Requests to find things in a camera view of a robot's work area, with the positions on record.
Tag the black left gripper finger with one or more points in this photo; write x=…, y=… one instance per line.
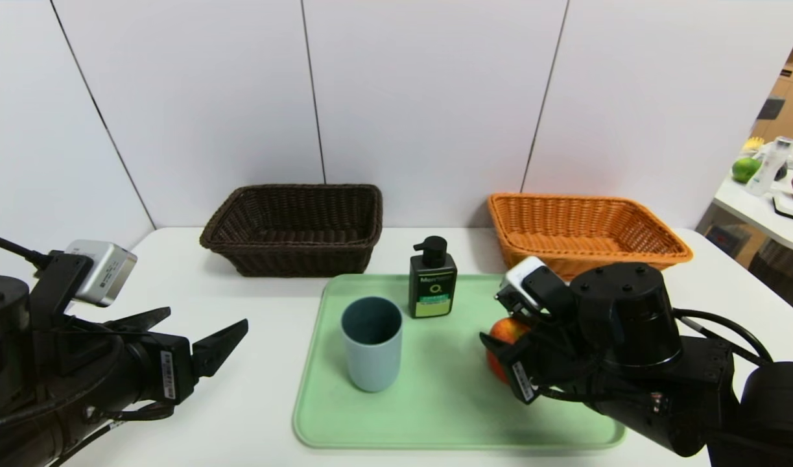
x=143, y=320
x=218, y=350

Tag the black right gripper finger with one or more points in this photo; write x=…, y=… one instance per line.
x=501, y=353
x=521, y=318

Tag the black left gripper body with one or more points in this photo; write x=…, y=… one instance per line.
x=172, y=373

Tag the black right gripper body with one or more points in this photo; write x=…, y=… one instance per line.
x=519, y=378

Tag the red apple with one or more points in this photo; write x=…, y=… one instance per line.
x=508, y=331

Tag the blue plastic cup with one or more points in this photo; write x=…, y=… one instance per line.
x=371, y=363

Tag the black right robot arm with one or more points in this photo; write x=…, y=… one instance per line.
x=629, y=311

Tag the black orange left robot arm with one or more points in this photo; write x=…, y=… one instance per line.
x=20, y=389

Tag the orange wicker basket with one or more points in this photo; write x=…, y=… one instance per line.
x=578, y=227

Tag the dark brown wicker basket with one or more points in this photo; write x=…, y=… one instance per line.
x=292, y=258

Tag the light green plastic tray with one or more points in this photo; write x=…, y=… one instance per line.
x=435, y=402

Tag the black pump bottle green label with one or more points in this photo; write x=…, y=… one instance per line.
x=432, y=285

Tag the white side table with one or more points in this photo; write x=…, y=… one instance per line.
x=753, y=211

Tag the green lime fruit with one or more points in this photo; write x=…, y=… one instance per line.
x=745, y=170

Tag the clear plastic bottle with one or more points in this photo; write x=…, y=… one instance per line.
x=767, y=168

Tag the yellow toy item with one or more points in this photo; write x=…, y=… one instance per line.
x=753, y=144

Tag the black and white flat device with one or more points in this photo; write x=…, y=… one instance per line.
x=792, y=207

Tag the wooden shelf unit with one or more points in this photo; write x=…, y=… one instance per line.
x=792, y=110

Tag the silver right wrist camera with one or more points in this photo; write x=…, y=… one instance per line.
x=522, y=279

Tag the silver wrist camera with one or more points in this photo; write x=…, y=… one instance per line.
x=522, y=279
x=104, y=272

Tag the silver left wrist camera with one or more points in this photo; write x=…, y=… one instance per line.
x=104, y=272

